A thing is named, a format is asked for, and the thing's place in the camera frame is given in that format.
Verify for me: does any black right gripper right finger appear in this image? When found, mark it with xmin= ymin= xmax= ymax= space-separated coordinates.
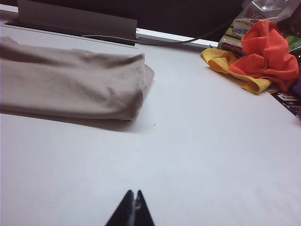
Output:
xmin=134 ymin=190 xmax=156 ymax=226

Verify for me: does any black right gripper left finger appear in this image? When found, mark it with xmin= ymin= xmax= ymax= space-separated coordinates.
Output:
xmin=104 ymin=189 xmax=135 ymax=226

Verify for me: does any beige T-shirt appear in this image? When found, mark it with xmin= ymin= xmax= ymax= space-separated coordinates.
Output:
xmin=0 ymin=36 xmax=156 ymax=122

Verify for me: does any yellow cloth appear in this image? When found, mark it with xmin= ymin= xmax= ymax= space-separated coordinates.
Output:
xmin=200 ymin=47 xmax=271 ymax=95

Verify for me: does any black printed package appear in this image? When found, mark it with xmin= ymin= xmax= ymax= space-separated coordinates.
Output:
xmin=267 ymin=89 xmax=301 ymax=121

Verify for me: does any orange cloth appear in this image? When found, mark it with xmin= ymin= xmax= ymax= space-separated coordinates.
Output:
xmin=229 ymin=20 xmax=300 ymax=93

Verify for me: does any grey-brown desk divider panel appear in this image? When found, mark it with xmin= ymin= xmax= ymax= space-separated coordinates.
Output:
xmin=0 ymin=0 xmax=246 ymax=42

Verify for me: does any clear snack bag red print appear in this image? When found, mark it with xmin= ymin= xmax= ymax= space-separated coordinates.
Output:
xmin=217 ymin=0 xmax=293 ymax=57

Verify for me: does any green bag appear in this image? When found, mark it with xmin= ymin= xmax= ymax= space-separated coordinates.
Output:
xmin=285 ymin=34 xmax=301 ymax=52

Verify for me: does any grey cable on desk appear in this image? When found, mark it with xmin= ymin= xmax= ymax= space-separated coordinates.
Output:
xmin=135 ymin=20 xmax=237 ymax=46

